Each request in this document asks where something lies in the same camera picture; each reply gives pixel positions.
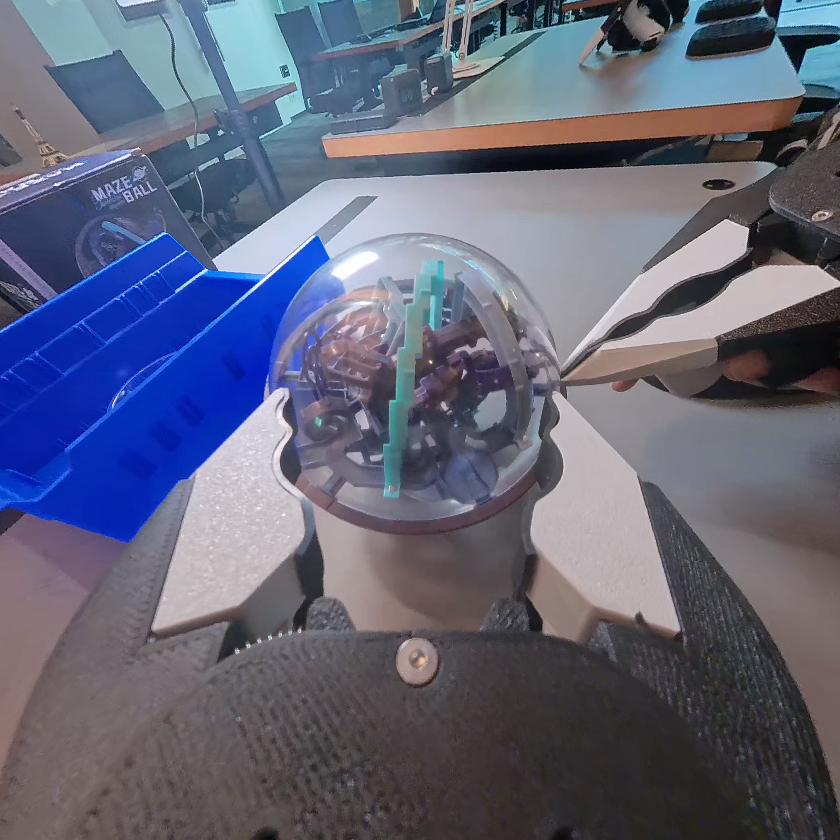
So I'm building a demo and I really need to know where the spare hand-held gripper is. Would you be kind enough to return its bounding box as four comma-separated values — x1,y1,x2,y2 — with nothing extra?
577,0,691,68

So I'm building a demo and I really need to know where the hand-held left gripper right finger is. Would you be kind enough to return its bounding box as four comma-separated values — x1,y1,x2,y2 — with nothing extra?
524,392,685,644

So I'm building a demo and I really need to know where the person's right hand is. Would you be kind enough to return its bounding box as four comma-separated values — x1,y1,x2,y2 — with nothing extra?
613,351,840,398

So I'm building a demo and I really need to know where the blue plastic bin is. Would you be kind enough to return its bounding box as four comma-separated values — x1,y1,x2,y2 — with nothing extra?
0,233,330,544

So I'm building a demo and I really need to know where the black tripod pole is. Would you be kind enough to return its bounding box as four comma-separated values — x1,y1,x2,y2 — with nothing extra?
178,0,288,210

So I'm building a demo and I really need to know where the dark printed cardboard box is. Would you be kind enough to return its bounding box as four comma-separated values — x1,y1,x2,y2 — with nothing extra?
0,150,219,315

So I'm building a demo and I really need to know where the wooden desk stand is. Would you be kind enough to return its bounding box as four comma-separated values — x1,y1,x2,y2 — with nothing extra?
438,0,508,74

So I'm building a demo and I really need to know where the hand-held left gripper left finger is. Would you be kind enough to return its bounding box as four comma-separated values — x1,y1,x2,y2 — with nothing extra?
148,387,317,644

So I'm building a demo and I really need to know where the clear plastic maze ball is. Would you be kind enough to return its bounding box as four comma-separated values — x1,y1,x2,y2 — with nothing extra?
268,233,562,536

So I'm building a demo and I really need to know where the small tower model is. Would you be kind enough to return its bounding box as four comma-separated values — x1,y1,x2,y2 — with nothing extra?
8,104,68,170

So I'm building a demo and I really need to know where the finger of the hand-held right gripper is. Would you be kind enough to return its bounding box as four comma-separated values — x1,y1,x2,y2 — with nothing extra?
559,262,840,399
561,218,759,371

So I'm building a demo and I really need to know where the orange-edged desk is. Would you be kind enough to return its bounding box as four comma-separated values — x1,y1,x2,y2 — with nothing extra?
320,28,808,160

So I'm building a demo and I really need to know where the black mesh pad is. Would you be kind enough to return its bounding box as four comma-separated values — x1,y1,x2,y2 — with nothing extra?
694,0,767,25
684,16,780,60

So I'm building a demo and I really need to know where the black office chair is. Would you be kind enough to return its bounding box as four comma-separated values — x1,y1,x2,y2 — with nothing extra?
45,49,193,194

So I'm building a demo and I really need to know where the clear plastic ball stand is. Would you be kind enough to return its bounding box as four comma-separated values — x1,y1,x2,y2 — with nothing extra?
107,350,183,413

